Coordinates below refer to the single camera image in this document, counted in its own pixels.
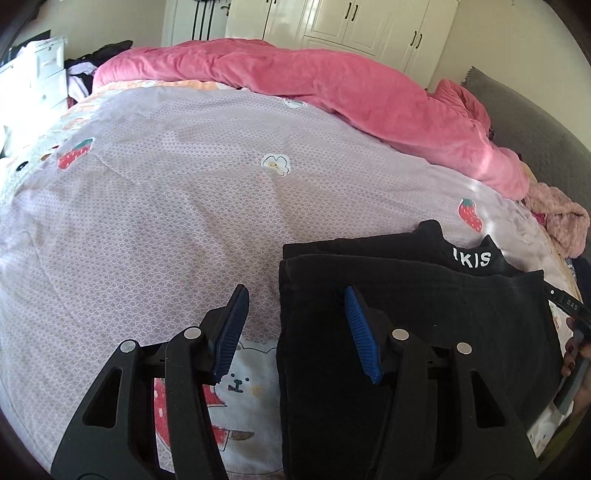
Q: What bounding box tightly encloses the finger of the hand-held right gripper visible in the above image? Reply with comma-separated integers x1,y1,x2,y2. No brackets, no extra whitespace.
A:
51,284,250,480
345,285,541,480

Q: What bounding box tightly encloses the black sweater with orange cuffs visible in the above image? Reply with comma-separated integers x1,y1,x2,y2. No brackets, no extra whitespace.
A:
276,220,562,480

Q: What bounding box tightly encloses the pile of dark clothes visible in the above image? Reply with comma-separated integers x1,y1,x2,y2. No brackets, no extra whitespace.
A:
65,41,134,100

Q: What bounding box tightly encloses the person's right hand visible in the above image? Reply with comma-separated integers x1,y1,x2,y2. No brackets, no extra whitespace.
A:
560,318,591,385

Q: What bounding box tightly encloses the pink fluffy garment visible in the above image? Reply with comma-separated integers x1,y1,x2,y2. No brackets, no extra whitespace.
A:
523,182,585,259

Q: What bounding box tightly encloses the lilac strawberry print bed sheet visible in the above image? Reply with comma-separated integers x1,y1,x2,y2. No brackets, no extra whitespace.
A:
0,80,578,480

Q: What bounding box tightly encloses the grey quilted headboard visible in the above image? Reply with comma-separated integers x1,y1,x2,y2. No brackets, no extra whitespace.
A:
462,67,591,260

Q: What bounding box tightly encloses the pink plush quilt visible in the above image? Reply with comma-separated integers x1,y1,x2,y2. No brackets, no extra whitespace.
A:
92,39,531,200

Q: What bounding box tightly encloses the white door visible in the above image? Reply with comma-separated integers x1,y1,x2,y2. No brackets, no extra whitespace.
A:
161,0,232,48

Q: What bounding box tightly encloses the white wardrobe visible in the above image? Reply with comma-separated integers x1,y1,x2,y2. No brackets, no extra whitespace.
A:
224,0,462,89

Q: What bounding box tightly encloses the white drawer cabinet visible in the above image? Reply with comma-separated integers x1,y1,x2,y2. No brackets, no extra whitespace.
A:
0,37,69,155

